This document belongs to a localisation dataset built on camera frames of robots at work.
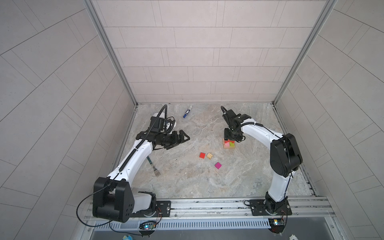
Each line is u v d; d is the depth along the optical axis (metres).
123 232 0.66
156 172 0.82
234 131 0.65
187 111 1.09
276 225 0.68
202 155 0.89
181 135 0.71
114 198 0.39
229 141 0.91
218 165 0.85
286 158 0.49
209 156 0.89
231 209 0.72
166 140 0.67
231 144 0.91
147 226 0.64
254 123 0.59
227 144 0.91
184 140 0.70
